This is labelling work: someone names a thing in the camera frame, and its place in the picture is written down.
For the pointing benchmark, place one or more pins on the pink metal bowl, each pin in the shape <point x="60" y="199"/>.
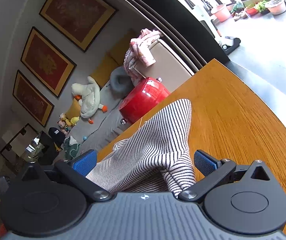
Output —
<point x="276" y="7"/>

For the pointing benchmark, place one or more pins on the grey neck pillow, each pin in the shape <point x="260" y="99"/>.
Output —
<point x="120" y="82"/>

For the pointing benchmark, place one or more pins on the grey striped knit garment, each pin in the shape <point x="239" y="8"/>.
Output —
<point x="155" y="158"/>

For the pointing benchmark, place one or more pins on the red framed picture middle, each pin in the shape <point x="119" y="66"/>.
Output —
<point x="47" y="62"/>

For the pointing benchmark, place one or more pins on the grey covered sofa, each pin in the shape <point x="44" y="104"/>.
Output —
<point x="106" y="127"/>

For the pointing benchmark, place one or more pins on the red framed picture lower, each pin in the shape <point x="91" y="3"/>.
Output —
<point x="31" y="99"/>

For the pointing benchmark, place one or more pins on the red plastic basin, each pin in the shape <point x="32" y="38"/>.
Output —
<point x="251" y="10"/>

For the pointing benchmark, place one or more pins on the pink basin far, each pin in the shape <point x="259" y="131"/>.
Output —
<point x="221" y="12"/>

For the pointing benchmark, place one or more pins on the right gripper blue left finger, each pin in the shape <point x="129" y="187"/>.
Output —
<point x="84" y="163"/>

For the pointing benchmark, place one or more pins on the white goose plush toy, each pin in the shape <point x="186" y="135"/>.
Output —
<point x="88" y="97"/>

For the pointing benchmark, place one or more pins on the beige cabinet box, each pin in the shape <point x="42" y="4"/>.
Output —
<point x="167" y="63"/>

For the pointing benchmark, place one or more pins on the yellow cushion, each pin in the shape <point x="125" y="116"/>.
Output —
<point x="74" y="110"/>

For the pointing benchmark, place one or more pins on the red framed picture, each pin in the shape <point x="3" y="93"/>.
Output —
<point x="47" y="62"/>
<point x="31" y="99"/>
<point x="80" y="21"/>

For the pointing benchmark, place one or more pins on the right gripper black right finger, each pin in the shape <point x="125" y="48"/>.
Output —
<point x="205" y="163"/>

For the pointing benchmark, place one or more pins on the red round stool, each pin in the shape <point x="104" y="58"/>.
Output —
<point x="145" y="96"/>

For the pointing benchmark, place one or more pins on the pink clothes pile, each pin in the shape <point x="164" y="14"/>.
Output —
<point x="139" y="52"/>

